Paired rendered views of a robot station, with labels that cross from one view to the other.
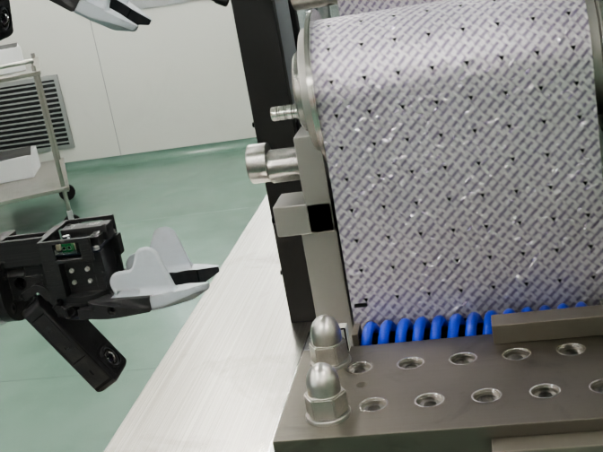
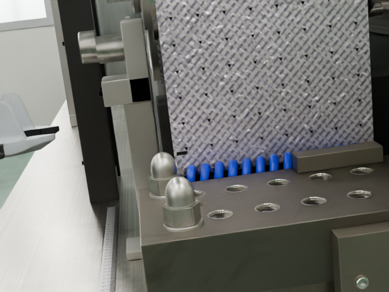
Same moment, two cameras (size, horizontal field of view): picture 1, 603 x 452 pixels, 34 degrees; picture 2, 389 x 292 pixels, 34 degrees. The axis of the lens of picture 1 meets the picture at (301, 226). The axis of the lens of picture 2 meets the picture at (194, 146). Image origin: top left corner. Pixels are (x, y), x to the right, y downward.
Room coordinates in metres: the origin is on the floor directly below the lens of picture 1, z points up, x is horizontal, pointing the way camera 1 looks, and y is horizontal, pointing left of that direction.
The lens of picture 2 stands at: (0.18, 0.13, 1.24)
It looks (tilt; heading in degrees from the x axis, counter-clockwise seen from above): 14 degrees down; 344
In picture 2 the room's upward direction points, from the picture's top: 7 degrees counter-clockwise
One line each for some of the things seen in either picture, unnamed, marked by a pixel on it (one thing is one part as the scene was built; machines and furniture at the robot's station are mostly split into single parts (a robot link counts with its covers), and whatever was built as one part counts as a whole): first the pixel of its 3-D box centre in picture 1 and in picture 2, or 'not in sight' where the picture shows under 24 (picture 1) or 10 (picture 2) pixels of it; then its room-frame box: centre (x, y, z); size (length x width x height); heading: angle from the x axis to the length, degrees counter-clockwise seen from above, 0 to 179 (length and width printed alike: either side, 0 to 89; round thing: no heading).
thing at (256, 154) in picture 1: (259, 163); (88, 47); (0.97, 0.03, 1.18); 0.04 x 0.02 x 0.04; 168
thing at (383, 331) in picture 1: (478, 330); (278, 168); (0.82, -0.14, 1.03); 0.21 x 0.04 x 0.03; 78
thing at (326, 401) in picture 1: (324, 389); (180, 200); (0.70, 0.01, 1.05); 0.04 x 0.04 x 0.04
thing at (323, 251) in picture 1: (316, 274); (132, 141); (0.96, -0.01, 1.05); 0.06 x 0.05 x 0.31; 78
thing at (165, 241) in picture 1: (170, 255); (15, 117); (0.92, 0.13, 1.11); 0.09 x 0.03 x 0.06; 87
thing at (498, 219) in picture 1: (470, 232); (270, 90); (0.84, -0.15, 1.11); 0.23 x 0.01 x 0.18; 78
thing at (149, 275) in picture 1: (154, 275); (6, 127); (0.87, 0.14, 1.11); 0.09 x 0.03 x 0.06; 69
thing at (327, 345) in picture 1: (327, 339); (164, 172); (0.80, 0.00, 1.05); 0.04 x 0.04 x 0.04
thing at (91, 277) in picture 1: (59, 273); not in sight; (0.92, 0.24, 1.12); 0.12 x 0.08 x 0.09; 78
